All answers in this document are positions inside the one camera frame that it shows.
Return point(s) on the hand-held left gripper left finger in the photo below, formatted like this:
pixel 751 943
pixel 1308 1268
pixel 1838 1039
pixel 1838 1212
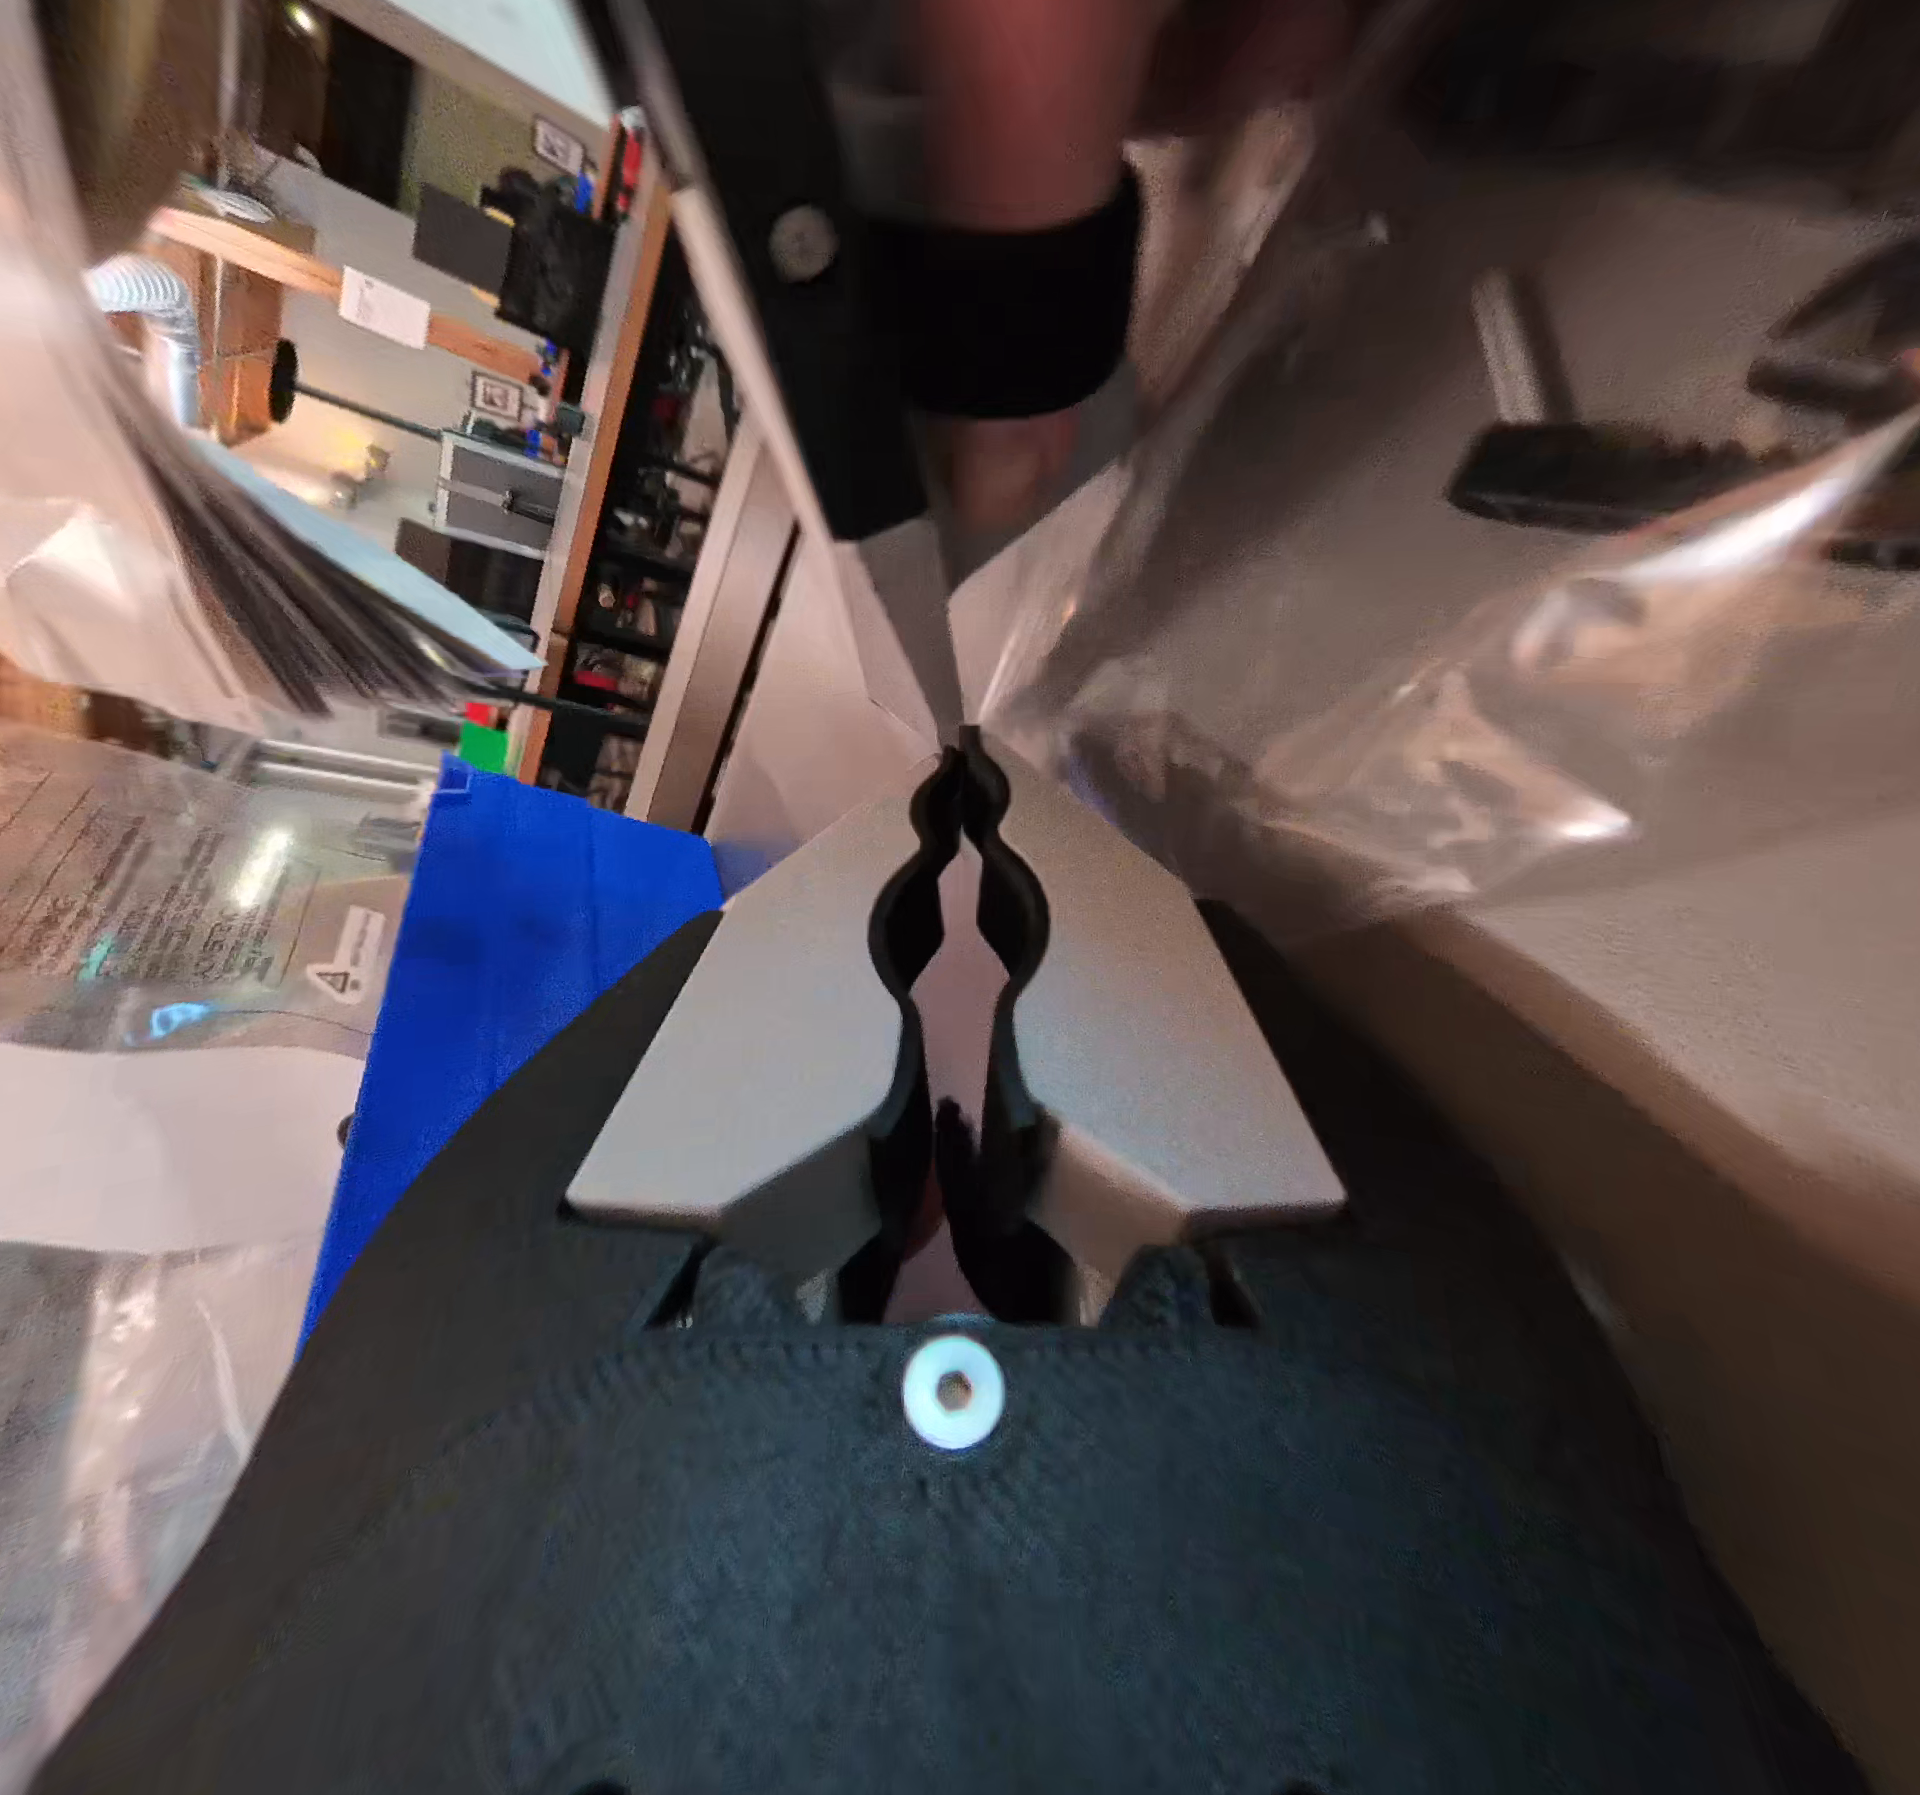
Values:
pixel 750 1046

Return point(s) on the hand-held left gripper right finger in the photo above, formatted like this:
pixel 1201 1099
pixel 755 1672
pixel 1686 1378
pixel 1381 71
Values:
pixel 1155 1059

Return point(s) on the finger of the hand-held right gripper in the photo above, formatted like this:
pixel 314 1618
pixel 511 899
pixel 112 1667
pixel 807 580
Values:
pixel 1019 596
pixel 900 625

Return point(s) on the clear bag of lego parts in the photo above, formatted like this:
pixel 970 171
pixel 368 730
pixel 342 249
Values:
pixel 1426 715

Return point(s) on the grey lego axle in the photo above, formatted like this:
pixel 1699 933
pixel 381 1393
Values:
pixel 1520 347

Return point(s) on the black lego beam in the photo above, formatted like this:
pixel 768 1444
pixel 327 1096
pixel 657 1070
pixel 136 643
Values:
pixel 1620 479

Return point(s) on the person's right hand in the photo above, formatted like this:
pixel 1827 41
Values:
pixel 1036 24

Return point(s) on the blue cloth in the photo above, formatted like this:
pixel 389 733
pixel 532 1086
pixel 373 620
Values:
pixel 511 954

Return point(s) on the wooden shelf unit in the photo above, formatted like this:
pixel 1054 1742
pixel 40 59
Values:
pixel 602 477

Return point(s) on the black flat panel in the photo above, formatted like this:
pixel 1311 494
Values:
pixel 462 239

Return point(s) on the silver equipment case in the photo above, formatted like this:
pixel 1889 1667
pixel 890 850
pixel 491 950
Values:
pixel 497 494

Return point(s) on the wooden beam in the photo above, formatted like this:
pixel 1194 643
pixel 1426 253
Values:
pixel 299 268

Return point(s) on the white paper sheet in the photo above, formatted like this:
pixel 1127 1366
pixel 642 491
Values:
pixel 165 1150

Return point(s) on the instruction booklet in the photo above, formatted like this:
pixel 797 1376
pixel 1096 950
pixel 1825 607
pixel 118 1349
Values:
pixel 299 580

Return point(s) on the clear empty plastic bag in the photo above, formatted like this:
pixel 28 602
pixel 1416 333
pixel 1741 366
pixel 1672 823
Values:
pixel 120 1448

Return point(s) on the grey flexible duct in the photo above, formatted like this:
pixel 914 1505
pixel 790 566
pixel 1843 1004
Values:
pixel 159 325

